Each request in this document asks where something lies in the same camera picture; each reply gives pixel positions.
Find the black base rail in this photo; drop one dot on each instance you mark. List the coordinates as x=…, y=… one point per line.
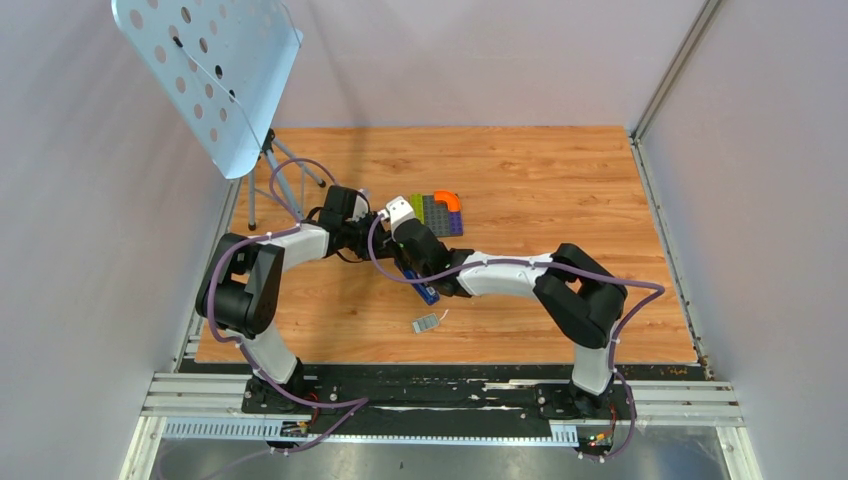
x=404, y=407

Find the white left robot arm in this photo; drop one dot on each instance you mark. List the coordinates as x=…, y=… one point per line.
x=240, y=288

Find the green building brick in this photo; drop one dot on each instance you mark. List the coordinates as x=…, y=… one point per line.
x=416, y=201

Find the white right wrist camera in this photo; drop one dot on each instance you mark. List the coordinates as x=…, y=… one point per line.
x=399, y=210

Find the grey building baseplate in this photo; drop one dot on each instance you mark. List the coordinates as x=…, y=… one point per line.
x=436, y=217

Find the orange curved brick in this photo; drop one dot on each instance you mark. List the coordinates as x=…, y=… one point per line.
x=449, y=199

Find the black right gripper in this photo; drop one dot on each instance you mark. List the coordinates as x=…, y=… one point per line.
x=396, y=249

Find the grey staple tray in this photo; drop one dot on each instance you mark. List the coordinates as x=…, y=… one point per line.
x=425, y=323

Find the blue building brick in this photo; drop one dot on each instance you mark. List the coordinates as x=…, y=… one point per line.
x=456, y=226

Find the blue black stapler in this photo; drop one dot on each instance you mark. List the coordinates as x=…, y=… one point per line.
x=426, y=292

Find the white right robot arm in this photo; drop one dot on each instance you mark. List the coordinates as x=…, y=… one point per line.
x=565, y=282

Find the light blue music stand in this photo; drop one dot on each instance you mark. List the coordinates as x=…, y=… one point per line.
x=224, y=66

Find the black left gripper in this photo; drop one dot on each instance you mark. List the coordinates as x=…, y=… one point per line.
x=380, y=241

